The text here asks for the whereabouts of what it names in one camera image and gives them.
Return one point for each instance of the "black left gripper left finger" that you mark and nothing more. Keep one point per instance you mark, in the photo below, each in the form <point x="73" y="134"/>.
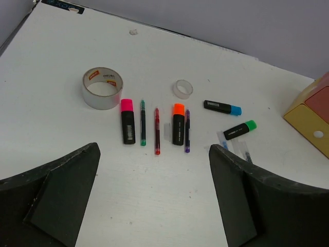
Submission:
<point x="45" y="206"/>

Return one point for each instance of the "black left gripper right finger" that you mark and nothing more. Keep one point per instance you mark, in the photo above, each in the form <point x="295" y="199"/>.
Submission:
<point x="260" y="208"/>

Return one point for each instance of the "green cap black highlighter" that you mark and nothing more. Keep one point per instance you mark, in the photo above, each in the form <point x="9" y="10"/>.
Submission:
<point x="240" y="130"/>

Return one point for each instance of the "yellow drawer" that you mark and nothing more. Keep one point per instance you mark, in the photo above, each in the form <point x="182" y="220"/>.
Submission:
<point x="307" y="122"/>

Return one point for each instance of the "blue cap black highlighter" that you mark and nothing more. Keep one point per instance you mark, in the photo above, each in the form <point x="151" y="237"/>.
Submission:
<point x="222" y="108"/>

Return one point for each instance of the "purple pen refill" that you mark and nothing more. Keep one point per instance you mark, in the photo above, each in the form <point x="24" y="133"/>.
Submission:
<point x="187" y="132"/>

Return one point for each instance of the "pink cap black highlighter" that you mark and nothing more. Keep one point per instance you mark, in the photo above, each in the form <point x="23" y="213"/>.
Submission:
<point x="127" y="121"/>

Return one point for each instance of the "orange cap black highlighter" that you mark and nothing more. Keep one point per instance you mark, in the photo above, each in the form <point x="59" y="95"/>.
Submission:
<point x="178" y="124"/>

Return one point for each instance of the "large clear tape roll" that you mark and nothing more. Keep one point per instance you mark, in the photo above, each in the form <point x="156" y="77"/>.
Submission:
<point x="102" y="88"/>

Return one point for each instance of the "black pen refill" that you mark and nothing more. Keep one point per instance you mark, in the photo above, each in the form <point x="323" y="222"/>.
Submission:
<point x="245" y="152"/>

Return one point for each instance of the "blue pen refill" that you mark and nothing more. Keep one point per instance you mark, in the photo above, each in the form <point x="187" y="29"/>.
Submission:
<point x="223" y="141"/>

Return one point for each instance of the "red pen refill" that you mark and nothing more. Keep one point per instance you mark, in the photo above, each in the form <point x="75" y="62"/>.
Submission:
<point x="157" y="132"/>

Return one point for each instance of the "green pen refill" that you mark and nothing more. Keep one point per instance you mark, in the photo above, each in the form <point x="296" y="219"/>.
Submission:
<point x="143" y="123"/>

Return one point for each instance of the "small clear tape roll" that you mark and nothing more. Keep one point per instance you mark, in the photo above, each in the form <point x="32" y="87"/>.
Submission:
<point x="182" y="89"/>

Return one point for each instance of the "black label sticker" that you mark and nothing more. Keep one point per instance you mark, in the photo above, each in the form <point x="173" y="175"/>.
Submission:
<point x="64" y="5"/>

